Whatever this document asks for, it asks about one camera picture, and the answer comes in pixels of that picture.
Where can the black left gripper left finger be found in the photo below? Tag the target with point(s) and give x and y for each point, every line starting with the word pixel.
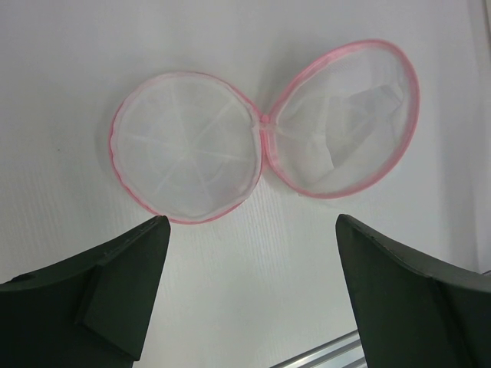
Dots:
pixel 90 310

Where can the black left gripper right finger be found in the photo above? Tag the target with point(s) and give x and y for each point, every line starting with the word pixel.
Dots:
pixel 411 309

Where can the aluminium mounting rail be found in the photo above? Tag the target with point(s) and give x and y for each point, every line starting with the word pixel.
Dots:
pixel 344 352

